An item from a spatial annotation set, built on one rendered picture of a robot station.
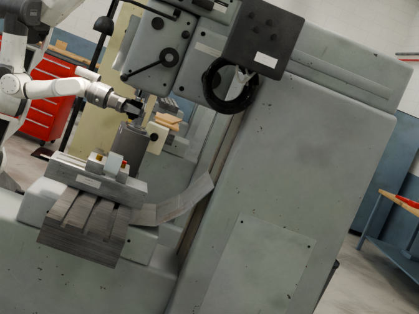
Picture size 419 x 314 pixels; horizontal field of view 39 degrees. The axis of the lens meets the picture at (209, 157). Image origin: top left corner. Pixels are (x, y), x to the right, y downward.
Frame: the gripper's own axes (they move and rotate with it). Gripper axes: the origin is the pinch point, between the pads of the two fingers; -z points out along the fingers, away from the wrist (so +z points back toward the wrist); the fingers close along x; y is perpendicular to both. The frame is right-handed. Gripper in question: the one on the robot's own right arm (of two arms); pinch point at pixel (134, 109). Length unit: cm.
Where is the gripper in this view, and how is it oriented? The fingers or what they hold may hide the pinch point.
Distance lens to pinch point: 223.9
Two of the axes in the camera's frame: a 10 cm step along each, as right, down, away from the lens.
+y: -3.8, 9.2, 1.3
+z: -9.1, -3.9, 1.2
